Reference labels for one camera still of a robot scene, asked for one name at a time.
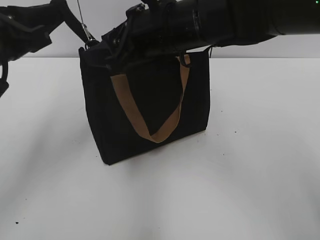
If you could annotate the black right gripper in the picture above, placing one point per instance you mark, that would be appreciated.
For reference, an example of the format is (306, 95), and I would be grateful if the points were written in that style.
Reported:
(151, 30)

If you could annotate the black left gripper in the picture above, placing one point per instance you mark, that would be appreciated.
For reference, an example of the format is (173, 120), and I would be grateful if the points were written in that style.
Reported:
(26, 30)

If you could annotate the silver zipper pull with ring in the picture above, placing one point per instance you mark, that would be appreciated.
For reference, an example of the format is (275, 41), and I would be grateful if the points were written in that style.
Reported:
(91, 41)

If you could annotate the black bag with tan handles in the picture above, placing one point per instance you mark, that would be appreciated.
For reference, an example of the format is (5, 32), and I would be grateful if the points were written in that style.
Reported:
(157, 90)

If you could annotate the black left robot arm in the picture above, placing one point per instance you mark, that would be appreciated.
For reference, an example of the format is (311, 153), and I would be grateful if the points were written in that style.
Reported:
(26, 30)

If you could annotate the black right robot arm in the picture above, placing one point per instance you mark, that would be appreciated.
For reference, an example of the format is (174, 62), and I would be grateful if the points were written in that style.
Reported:
(223, 23)

